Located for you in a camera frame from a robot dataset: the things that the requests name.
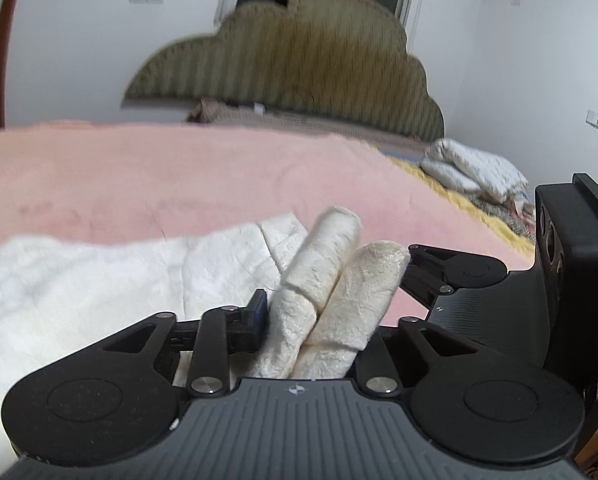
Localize dark patterned cloth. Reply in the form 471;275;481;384
469;192;538;241

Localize folded white quilt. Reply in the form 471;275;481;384
420;138;530;207

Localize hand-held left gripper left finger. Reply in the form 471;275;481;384
94;288;270;399

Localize pink bed blanket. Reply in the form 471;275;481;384
0;120;536;331

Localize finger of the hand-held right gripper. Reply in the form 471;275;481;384
400;245;461;312

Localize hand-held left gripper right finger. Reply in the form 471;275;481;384
354;316;481;400

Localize brown wooden door frame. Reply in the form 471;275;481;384
0;0;30;131

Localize white fleece pants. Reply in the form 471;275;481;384
0;205;412;466

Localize brown pillow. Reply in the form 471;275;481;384
185;98;432;153

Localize olive striped headboard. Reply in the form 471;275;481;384
121;0;446;142

